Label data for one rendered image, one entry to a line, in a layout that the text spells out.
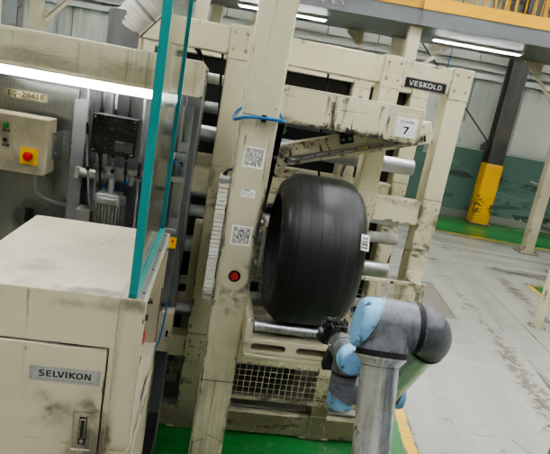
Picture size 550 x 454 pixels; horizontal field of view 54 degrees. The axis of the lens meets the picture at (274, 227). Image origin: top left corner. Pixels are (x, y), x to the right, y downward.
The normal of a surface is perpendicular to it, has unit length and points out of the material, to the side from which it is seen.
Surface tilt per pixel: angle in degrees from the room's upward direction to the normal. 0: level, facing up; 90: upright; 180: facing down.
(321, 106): 90
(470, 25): 90
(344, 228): 57
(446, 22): 90
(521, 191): 90
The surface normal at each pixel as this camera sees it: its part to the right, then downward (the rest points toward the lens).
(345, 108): 0.10, 0.26
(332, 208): 0.19, -0.54
